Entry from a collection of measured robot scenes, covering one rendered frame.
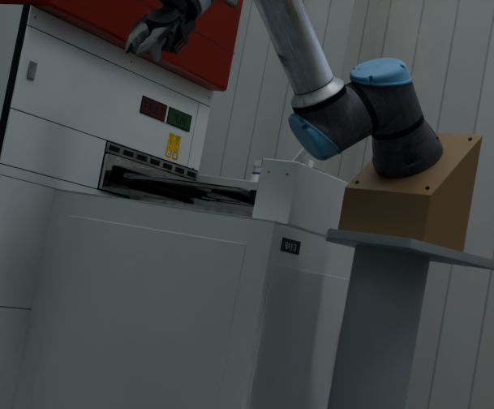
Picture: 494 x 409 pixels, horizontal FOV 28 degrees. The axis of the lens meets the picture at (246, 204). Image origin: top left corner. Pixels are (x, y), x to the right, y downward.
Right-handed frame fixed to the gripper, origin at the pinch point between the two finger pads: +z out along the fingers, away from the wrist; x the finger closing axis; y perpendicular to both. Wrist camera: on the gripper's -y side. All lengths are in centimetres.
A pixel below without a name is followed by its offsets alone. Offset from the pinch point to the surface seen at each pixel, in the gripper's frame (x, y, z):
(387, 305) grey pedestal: -63, 41, 13
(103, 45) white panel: 32.0, 21.5, -22.0
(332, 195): -35, 46, -16
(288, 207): -33.7, 34.2, 1.6
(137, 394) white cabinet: -14, 62, 43
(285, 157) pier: 92, 205, -175
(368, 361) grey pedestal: -63, 48, 23
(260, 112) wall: 131, 218, -214
